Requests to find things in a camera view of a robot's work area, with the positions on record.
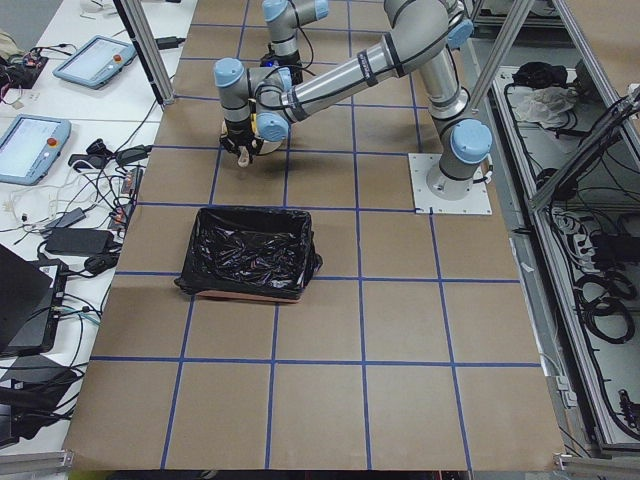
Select bin with black bag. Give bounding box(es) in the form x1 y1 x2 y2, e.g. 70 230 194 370
174 206 323 303

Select lower teach pendant tablet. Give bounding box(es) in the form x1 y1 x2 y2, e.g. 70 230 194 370
1 114 71 186

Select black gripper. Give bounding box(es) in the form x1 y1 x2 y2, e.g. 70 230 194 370
219 118 263 155

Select aluminium frame post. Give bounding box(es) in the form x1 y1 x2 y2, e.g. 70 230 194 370
113 0 175 107

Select crumpled white cloth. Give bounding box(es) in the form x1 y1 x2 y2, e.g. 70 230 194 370
514 86 578 129

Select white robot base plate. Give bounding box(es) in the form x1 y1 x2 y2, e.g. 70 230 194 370
408 153 492 216

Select upper teach pendant tablet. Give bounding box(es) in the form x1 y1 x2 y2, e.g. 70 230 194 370
53 35 137 89

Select black laptop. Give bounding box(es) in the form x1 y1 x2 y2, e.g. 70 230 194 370
1 246 68 357

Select black power adapter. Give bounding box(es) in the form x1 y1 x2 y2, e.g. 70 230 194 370
45 228 114 256

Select teach pendant tablet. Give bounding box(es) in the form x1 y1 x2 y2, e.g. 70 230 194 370
1 114 71 186
53 35 137 89

